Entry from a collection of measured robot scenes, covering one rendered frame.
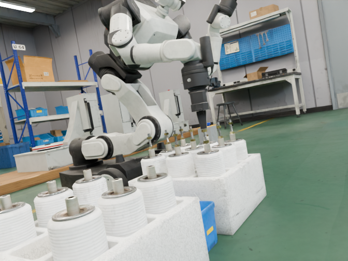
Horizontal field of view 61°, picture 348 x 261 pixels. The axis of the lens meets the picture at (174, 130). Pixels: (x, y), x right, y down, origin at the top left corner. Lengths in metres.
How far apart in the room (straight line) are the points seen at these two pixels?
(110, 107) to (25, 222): 3.22
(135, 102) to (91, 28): 7.56
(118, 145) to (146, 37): 0.60
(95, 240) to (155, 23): 1.07
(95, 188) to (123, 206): 0.26
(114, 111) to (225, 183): 3.03
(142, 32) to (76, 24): 8.13
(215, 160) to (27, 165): 2.55
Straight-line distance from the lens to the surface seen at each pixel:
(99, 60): 1.69
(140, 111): 1.52
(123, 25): 1.22
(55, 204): 0.80
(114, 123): 3.88
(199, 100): 0.95
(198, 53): 0.98
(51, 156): 3.03
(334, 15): 6.11
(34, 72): 6.35
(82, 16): 9.37
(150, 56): 1.05
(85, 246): 0.55
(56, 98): 10.33
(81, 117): 3.49
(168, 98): 4.89
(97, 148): 1.71
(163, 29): 1.47
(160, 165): 1.10
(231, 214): 0.97
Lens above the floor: 0.40
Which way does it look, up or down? 3 degrees down
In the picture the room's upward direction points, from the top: 10 degrees counter-clockwise
